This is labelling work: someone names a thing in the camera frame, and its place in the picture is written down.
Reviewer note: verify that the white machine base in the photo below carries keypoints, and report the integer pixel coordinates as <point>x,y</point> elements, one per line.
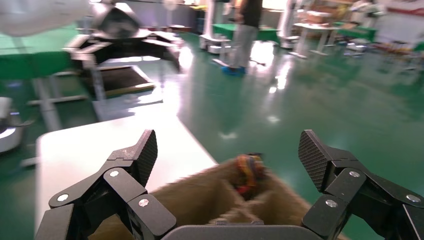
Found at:
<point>215,43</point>

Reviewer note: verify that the white table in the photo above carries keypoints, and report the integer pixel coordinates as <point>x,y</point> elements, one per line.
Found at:
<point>314,26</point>

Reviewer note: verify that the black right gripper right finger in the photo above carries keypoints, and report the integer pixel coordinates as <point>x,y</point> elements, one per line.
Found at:
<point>351,185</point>

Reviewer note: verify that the green topped table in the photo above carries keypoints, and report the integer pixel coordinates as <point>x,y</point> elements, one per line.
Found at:
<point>361,33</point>
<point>268,33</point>
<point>26,64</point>

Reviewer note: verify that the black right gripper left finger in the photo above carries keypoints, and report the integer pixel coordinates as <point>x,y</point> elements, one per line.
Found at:
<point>122,188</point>

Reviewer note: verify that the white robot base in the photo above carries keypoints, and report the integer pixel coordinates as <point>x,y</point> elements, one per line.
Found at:
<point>6,132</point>

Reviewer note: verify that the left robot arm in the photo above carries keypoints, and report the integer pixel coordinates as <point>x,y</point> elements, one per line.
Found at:
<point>33,16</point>

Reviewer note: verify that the black mat platform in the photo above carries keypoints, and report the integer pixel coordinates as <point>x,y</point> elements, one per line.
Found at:
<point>122,79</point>

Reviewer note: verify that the person in grey trousers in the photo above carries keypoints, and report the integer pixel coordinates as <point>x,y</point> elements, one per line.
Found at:
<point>245,39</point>

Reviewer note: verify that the brown cardboard box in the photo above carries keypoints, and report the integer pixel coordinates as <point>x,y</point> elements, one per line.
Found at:
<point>198,198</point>

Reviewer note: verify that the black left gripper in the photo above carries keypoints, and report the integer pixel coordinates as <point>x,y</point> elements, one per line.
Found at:
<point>114,21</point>

